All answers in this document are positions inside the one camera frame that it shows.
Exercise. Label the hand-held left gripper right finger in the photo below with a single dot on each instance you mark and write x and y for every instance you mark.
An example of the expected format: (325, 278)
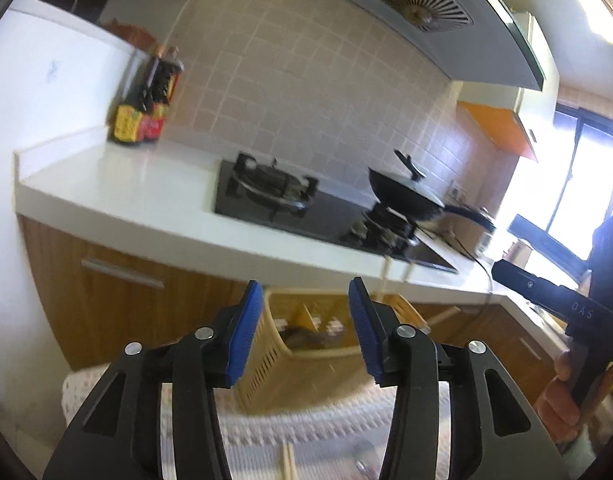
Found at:
(364, 330)

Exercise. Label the wooden base cabinet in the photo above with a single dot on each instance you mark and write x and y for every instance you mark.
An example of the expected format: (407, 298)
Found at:
(111, 320)

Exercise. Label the black gas stove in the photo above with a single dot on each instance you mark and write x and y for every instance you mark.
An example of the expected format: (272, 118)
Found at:
(331, 217)

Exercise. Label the brown wicker basket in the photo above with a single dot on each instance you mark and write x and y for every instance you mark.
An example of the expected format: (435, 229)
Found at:
(129, 32)

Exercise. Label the window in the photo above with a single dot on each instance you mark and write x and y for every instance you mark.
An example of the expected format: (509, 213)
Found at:
(586, 175)

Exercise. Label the red label sauce bottle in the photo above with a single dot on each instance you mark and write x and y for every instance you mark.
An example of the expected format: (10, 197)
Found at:
(159, 117)

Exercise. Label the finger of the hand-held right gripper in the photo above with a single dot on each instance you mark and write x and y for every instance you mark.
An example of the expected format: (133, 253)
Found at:
(536, 290)
(541, 237)

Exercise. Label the yellow plastic utensil basket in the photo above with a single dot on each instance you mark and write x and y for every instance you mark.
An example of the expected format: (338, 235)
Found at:
(296, 375)

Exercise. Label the person's right hand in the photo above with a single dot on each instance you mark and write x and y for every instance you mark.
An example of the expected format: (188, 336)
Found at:
(556, 410)

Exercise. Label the white kitchen countertop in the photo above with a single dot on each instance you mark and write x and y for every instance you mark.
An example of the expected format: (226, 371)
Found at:
(136, 185)

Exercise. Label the black wok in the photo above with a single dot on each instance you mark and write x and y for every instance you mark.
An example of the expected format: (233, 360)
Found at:
(411, 200)

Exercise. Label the striped woven table mat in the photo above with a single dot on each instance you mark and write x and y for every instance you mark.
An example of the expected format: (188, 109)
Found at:
(306, 425)

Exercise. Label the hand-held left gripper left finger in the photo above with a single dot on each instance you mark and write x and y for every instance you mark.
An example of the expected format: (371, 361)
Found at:
(244, 330)

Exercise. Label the wall socket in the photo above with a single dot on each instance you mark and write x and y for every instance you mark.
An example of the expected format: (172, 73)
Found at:
(456, 191)

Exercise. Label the orange wall cabinet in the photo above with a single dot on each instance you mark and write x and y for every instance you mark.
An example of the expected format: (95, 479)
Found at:
(501, 127)

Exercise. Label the dark soy sauce bottle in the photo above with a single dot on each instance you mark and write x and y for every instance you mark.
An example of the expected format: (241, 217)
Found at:
(127, 120)

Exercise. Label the grey range hood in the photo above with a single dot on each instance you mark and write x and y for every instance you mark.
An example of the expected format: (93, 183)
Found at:
(346, 5)

